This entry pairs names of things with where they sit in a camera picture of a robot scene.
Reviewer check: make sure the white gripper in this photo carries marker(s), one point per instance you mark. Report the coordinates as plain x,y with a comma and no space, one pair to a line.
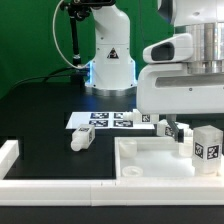
169,89

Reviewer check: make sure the white square tabletop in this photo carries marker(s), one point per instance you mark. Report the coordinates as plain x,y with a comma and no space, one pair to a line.
159,157

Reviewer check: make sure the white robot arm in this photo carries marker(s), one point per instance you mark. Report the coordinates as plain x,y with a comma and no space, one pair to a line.
112,71

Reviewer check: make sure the white U-shaped fence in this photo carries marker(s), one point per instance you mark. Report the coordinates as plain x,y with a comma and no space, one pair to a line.
198,190

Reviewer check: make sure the paper sheet with tags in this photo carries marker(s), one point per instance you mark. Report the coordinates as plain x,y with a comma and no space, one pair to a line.
104,120

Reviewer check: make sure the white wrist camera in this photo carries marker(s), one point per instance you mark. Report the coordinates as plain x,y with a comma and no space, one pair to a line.
174,49

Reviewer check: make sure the black camera stand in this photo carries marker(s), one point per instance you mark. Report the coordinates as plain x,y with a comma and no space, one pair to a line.
79,10

